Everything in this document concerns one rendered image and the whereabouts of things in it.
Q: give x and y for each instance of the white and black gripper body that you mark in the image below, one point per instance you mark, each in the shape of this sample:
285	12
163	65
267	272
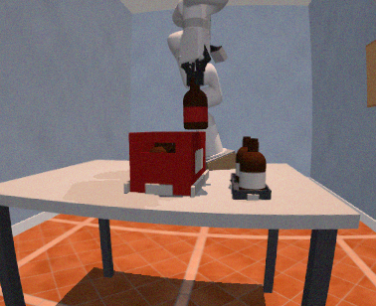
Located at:
192	44

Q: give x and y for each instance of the dark red crate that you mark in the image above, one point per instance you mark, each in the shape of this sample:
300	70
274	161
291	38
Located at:
180	169

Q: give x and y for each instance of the brown glass bottle with white label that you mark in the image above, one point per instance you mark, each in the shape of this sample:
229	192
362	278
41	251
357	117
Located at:
253	167

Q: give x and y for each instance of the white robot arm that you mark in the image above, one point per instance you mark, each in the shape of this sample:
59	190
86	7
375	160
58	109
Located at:
195	14

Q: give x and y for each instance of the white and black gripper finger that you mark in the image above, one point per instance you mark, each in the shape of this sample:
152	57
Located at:
199	75
188	71

